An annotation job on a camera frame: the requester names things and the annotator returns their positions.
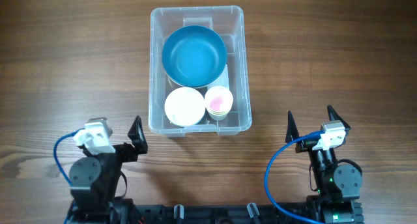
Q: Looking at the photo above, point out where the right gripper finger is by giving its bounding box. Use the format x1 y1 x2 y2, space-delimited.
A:
285 111 300 143
327 105 351 132

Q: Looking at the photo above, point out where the lilac cup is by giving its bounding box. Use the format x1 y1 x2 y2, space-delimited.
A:
164 87 206 127

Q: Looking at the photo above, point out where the cream bowl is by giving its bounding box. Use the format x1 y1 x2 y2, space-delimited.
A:
167 76 207 89

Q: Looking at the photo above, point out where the cream cup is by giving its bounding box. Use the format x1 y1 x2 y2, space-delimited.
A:
209 113 227 120

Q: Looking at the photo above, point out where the yellow cup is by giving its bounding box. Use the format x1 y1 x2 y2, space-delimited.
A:
207 108 230 117

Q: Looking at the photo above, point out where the pink cup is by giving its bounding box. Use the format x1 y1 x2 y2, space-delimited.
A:
205 86 234 113

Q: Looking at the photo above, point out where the clear plastic storage container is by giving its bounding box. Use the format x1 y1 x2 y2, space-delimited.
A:
148 5 252 137

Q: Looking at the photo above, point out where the dark blue bowl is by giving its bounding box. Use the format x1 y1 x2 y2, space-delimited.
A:
162 25 227 87

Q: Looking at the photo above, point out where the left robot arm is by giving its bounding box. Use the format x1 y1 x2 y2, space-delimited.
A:
66 116 148 223

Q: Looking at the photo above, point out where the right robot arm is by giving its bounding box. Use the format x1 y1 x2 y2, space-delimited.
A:
294 105 364 223

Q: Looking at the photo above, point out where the white label in container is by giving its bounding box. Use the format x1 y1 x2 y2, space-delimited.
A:
207 65 230 89

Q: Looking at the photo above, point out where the left blue cable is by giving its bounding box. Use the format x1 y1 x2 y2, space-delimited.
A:
53 128 85 224

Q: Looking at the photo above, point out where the blue cable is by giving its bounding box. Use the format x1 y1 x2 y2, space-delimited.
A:
53 128 85 224
263 130 326 224

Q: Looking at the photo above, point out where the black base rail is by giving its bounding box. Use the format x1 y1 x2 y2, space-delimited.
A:
64 199 364 224

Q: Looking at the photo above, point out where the right blue cable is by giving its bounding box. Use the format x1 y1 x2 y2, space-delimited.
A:
263 130 326 224

